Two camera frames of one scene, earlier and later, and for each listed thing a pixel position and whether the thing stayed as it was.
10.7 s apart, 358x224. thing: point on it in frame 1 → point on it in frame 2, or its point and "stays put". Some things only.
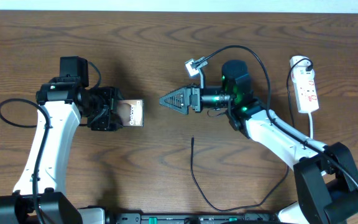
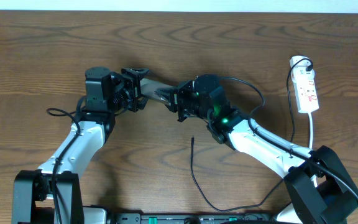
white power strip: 304,84 stays put
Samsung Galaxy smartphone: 132,112 → 148,86
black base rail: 220,218 stays put
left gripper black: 103,122 → 132,83
